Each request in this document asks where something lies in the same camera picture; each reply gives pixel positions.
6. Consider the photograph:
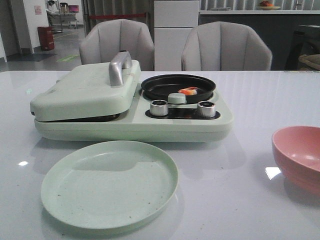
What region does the black round frying pan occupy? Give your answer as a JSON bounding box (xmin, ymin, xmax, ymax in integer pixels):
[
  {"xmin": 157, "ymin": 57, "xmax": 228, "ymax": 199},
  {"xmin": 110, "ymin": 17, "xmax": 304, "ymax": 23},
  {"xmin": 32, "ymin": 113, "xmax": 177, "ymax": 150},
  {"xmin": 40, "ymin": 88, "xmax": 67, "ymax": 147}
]
[{"xmin": 141, "ymin": 74, "xmax": 216, "ymax": 104}]

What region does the light green round plate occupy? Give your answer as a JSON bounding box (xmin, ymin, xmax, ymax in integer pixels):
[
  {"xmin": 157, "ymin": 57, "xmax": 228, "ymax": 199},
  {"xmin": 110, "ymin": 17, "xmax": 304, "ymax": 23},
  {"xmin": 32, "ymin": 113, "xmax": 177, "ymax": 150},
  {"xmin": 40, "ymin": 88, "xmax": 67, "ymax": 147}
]
[{"xmin": 40, "ymin": 140, "xmax": 179, "ymax": 232}]

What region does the dark appliance at right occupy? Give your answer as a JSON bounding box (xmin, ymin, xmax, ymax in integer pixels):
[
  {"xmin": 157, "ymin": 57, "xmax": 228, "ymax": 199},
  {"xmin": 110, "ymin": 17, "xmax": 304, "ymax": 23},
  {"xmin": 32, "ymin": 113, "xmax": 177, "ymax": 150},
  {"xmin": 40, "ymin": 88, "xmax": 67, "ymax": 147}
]
[{"xmin": 284, "ymin": 24, "xmax": 320, "ymax": 70}]

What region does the right grey upholstered chair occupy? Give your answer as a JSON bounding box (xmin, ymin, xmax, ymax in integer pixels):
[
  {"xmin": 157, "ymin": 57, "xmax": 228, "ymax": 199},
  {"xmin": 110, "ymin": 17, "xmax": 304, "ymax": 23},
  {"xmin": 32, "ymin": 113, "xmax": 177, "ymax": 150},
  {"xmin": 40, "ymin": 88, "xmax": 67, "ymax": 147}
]
[{"xmin": 181, "ymin": 21, "xmax": 273, "ymax": 71}]

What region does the background metal table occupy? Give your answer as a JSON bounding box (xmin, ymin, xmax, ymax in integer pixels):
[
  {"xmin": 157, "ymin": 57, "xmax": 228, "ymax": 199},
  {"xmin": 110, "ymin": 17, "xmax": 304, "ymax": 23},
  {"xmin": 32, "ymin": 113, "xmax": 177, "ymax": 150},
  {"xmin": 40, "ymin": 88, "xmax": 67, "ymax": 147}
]
[{"xmin": 45, "ymin": 0, "xmax": 84, "ymax": 34}]

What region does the green sandwich maker lid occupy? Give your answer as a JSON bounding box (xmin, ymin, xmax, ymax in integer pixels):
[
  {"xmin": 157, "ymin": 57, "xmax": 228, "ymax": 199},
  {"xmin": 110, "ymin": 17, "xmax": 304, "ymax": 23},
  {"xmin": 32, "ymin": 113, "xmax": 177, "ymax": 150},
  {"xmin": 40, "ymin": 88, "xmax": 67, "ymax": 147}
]
[{"xmin": 30, "ymin": 52, "xmax": 141, "ymax": 122}]

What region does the silver control knob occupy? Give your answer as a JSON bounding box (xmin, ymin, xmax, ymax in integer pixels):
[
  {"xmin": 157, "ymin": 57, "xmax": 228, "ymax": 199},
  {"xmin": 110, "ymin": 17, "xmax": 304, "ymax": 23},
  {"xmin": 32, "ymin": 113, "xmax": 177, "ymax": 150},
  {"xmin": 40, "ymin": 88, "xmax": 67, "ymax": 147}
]
[
  {"xmin": 149, "ymin": 99, "xmax": 169, "ymax": 117},
  {"xmin": 196, "ymin": 101, "xmax": 216, "ymax": 118}
]

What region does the right silver control knob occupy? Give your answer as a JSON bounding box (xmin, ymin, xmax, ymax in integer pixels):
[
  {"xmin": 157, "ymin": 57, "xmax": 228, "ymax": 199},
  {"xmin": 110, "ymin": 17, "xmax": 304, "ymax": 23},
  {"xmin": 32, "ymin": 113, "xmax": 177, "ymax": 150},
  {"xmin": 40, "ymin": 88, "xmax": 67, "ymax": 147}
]
[{"xmin": 196, "ymin": 101, "xmax": 216, "ymax": 118}]

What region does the left silver control knob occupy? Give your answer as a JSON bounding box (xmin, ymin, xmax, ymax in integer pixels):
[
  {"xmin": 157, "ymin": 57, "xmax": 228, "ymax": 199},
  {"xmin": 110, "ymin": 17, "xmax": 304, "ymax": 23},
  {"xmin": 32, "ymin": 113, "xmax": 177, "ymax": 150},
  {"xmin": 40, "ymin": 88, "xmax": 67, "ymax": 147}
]
[{"xmin": 149, "ymin": 99, "xmax": 169, "ymax": 117}]

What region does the grey upholstered chair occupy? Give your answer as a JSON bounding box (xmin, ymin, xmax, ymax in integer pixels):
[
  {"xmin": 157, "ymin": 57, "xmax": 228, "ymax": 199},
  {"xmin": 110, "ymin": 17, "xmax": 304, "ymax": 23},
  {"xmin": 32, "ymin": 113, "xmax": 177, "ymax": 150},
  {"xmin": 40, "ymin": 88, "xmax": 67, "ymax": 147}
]
[
  {"xmin": 79, "ymin": 19, "xmax": 155, "ymax": 71},
  {"xmin": 181, "ymin": 21, "xmax": 273, "ymax": 71}
]

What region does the beige cushion at right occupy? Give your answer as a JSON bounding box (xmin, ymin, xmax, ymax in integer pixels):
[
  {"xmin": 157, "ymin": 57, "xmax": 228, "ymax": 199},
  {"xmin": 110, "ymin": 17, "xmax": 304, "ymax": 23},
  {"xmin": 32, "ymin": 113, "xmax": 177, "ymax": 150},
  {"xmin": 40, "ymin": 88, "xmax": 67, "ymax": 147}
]
[{"xmin": 298, "ymin": 54, "xmax": 320, "ymax": 71}]

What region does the fruit bowl on counter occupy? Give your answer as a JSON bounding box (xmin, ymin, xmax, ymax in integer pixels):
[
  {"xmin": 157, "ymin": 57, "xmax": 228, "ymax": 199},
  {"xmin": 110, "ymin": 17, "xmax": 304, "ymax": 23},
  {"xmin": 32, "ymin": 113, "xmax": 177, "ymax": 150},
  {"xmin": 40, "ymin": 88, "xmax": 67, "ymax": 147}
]
[{"xmin": 258, "ymin": 0, "xmax": 281, "ymax": 11}]

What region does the dark counter with white top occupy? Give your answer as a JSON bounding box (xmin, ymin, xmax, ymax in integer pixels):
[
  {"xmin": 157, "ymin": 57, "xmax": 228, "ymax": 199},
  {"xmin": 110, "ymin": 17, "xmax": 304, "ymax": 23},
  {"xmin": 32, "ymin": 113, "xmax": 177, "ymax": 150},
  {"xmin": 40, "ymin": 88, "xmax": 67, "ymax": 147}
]
[{"xmin": 199, "ymin": 10, "xmax": 320, "ymax": 70}]

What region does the green breakfast maker base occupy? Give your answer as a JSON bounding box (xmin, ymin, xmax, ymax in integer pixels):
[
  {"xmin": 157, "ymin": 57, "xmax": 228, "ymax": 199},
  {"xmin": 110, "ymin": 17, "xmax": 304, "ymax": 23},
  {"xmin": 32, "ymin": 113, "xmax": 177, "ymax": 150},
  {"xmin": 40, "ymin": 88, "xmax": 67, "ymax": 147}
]
[{"xmin": 34, "ymin": 84, "xmax": 234, "ymax": 142}]

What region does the orange white shrimp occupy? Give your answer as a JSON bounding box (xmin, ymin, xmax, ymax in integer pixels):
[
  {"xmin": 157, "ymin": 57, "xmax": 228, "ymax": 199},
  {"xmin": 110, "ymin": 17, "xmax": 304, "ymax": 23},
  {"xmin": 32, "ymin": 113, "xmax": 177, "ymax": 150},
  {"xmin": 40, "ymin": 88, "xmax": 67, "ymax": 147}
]
[{"xmin": 178, "ymin": 86, "xmax": 198, "ymax": 96}]

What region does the pink bowl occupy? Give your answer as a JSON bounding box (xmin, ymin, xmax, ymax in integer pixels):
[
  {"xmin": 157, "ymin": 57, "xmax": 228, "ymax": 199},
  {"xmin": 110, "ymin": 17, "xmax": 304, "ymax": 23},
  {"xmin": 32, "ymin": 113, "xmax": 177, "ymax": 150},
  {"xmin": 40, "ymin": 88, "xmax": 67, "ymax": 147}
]
[{"xmin": 272, "ymin": 126, "xmax": 320, "ymax": 196}]

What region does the white cabinet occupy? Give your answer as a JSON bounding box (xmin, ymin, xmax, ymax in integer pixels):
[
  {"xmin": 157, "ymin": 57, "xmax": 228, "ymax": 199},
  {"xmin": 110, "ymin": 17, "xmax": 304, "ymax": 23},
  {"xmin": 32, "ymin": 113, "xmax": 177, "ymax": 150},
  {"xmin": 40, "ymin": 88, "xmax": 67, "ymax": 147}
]
[{"xmin": 154, "ymin": 0, "xmax": 200, "ymax": 71}]

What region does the left grey upholstered chair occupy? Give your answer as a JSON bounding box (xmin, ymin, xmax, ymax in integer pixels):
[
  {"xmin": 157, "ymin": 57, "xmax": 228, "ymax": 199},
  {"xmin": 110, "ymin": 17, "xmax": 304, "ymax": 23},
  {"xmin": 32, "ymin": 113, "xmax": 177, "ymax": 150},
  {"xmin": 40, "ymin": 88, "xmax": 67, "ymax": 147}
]
[{"xmin": 79, "ymin": 19, "xmax": 155, "ymax": 71}]

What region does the red trash bin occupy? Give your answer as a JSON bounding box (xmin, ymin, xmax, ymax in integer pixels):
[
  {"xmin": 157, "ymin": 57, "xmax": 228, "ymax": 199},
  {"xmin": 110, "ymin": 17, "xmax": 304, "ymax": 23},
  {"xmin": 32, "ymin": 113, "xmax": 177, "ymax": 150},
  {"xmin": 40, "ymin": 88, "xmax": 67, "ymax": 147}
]
[{"xmin": 37, "ymin": 26, "xmax": 55, "ymax": 51}]

